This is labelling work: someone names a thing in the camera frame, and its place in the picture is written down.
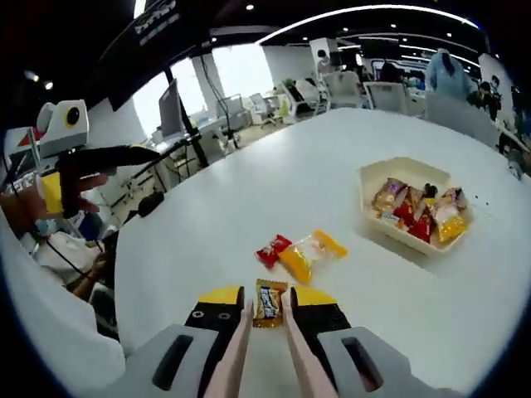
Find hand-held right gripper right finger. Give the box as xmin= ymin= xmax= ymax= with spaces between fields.
xmin=289 ymin=284 xmax=412 ymax=393

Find white office chair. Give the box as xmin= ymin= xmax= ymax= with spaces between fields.
xmin=363 ymin=81 xmax=410 ymax=113
xmin=323 ymin=70 xmax=366 ymax=109
xmin=284 ymin=78 xmax=324 ymax=119

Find grey office chair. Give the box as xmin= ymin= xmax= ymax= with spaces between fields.
xmin=425 ymin=93 xmax=499 ymax=146

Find red white box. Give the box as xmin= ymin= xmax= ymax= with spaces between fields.
xmin=6 ymin=126 xmax=42 ymax=153

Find small red food packet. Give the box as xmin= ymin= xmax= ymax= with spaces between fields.
xmin=256 ymin=234 xmax=294 ymax=269

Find beige hexagonal container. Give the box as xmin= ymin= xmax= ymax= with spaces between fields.
xmin=357 ymin=156 xmax=475 ymax=256

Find black screen stand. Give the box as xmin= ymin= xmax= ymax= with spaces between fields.
xmin=163 ymin=68 xmax=208 ymax=167

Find person's white shirt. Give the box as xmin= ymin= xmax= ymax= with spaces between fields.
xmin=0 ymin=215 xmax=128 ymax=398

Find brown purple food packet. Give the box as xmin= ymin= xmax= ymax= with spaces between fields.
xmin=371 ymin=177 xmax=410 ymax=216

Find black computer mouse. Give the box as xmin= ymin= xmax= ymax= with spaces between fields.
xmin=138 ymin=191 xmax=166 ymax=217

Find pink food tongs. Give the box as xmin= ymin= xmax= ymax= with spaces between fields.
xmin=202 ymin=292 xmax=339 ymax=398

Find person's left hand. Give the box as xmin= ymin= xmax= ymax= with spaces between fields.
xmin=22 ymin=172 xmax=111 ymax=229

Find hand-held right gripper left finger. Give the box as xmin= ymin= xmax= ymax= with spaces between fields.
xmin=151 ymin=284 xmax=246 ymax=393

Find large black display screen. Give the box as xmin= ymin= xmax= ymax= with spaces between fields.
xmin=97 ymin=0 xmax=183 ymax=111

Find desktop monitor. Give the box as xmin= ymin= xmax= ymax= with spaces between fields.
xmin=158 ymin=78 xmax=186 ymax=138

